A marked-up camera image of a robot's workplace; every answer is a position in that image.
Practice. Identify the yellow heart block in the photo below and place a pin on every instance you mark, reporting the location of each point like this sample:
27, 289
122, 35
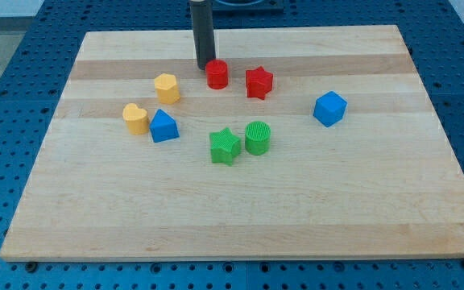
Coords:
136, 119

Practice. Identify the blue cube block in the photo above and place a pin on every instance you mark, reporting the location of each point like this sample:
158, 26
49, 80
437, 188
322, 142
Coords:
329, 108

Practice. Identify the red cylinder block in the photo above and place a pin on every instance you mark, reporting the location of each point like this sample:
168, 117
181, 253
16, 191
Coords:
217, 74

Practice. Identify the blue triangle block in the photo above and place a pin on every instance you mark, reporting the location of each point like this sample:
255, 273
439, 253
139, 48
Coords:
163, 127

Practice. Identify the green cylinder block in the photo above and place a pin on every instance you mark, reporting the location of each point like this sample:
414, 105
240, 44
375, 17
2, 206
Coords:
257, 137

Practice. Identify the red star block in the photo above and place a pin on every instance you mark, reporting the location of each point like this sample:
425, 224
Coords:
258, 82

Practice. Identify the yellow hexagon block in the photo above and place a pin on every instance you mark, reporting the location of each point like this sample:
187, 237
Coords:
166, 88

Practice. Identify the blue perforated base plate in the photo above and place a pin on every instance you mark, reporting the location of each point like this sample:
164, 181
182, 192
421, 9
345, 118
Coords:
37, 73

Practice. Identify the light wooden board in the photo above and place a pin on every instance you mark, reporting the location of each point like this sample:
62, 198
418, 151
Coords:
382, 183

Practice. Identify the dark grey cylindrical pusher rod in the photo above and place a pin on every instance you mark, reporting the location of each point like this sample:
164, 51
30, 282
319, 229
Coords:
203, 35

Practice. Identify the green star block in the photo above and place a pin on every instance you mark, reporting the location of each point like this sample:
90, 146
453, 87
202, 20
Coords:
224, 146

